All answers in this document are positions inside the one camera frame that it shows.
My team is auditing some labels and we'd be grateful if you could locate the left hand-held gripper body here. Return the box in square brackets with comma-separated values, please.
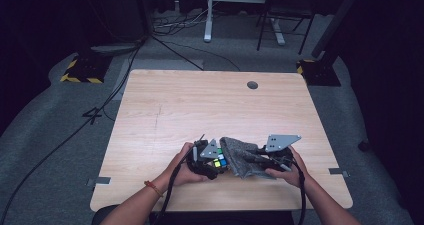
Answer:
[186, 133, 221, 181]

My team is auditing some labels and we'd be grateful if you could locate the grey slanted stand pole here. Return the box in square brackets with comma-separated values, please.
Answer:
[311, 0, 365, 60]

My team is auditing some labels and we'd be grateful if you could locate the black caster wheel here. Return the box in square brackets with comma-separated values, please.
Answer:
[358, 138, 372, 153]

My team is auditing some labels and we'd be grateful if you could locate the grey tape piece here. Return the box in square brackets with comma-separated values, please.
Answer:
[328, 167, 351, 179]
[85, 176, 112, 188]

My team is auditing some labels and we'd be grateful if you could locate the long black floor cable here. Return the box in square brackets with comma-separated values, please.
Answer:
[0, 41, 145, 216]

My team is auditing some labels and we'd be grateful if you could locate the black chair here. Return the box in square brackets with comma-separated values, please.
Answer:
[255, 0, 317, 55]

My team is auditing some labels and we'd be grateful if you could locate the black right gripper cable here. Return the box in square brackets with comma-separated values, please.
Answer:
[294, 161, 308, 225]

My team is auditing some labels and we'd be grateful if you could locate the red bracelet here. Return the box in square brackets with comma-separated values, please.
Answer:
[143, 180, 164, 198]

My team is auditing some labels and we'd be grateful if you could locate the person's right hand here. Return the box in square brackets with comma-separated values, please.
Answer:
[264, 146, 310, 189]

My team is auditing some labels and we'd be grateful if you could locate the person's left hand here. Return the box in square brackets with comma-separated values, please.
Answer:
[168, 142, 210, 187]

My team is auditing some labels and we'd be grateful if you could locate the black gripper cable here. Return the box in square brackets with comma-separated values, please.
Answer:
[153, 144, 197, 225]
[294, 161, 308, 225]

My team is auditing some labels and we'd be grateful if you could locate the person's dark clothing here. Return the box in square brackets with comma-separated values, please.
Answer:
[91, 204, 295, 225]

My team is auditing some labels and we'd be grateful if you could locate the grey cloth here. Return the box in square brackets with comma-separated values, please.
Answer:
[219, 136, 278, 180]

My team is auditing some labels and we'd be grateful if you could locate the black yellow striped stand base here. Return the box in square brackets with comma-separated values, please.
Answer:
[59, 53, 113, 84]
[296, 58, 342, 87]

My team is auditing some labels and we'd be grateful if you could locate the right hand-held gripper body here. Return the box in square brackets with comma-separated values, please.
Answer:
[256, 134, 302, 173]

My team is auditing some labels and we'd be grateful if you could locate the thin black floor cable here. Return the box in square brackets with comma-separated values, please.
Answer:
[151, 34, 242, 72]

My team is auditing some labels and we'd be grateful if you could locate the white desk frame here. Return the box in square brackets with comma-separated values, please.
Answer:
[203, 0, 287, 47]

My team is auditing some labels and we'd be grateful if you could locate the bundle of floor cables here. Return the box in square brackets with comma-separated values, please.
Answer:
[152, 4, 209, 37]

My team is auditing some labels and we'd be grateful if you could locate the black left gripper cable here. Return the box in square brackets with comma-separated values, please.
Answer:
[153, 144, 197, 225]

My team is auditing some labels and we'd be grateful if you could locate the multicoloured puzzle cube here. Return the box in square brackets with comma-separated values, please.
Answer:
[212, 147, 230, 169]

